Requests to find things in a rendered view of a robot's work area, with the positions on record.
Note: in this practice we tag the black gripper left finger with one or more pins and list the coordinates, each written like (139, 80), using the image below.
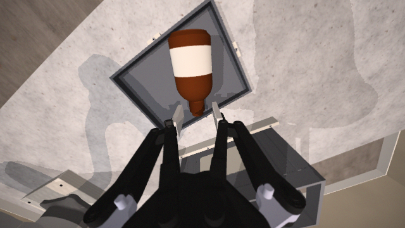
(120, 201)

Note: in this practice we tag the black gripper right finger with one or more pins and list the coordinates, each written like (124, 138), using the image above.
(279, 202)

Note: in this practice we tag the brown glass bottle with white label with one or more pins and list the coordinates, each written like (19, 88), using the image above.
(190, 52)

